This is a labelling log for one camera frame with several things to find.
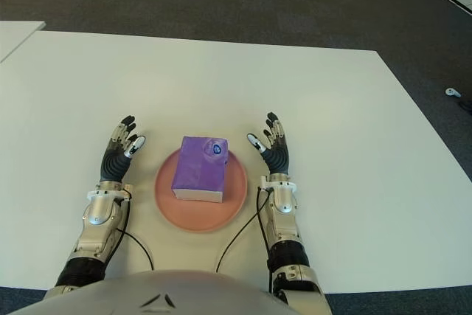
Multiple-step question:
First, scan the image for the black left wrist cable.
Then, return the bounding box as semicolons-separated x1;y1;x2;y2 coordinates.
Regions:
116;189;155;271

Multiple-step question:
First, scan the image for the silver robot torso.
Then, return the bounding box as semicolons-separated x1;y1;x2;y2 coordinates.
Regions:
13;269;296;315

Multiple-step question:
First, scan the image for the black cable along right forearm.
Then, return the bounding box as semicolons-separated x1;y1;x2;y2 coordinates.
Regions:
256;187;276;294

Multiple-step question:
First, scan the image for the purple tissue paper pack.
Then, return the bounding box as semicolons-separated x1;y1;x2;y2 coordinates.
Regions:
171;135;229;204

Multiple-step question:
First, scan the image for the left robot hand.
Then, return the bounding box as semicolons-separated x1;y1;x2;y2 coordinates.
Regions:
99;114;148;183

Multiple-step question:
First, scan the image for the white side table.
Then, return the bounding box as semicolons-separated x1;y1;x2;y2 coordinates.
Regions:
0;20;46;63

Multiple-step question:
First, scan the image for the long curved black cable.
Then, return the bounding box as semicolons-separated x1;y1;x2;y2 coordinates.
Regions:
215;187;274;273

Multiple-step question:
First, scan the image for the pink round plate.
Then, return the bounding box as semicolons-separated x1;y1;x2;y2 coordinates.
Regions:
153;148;248;234

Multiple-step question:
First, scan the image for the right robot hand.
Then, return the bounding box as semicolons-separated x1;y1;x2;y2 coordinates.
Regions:
246;111;291;175

